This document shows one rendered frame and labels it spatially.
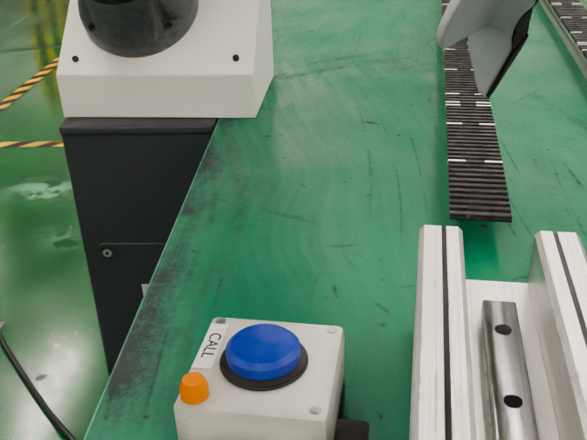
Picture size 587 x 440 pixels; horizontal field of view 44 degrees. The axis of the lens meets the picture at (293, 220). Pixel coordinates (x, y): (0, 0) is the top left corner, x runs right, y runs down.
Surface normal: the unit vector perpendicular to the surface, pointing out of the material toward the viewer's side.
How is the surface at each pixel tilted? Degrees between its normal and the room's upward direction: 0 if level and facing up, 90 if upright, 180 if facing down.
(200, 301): 0
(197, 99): 90
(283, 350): 3
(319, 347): 0
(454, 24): 115
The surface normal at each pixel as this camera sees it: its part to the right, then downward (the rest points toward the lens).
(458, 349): -0.04, -0.88
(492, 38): -0.57, 0.61
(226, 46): -0.09, -0.33
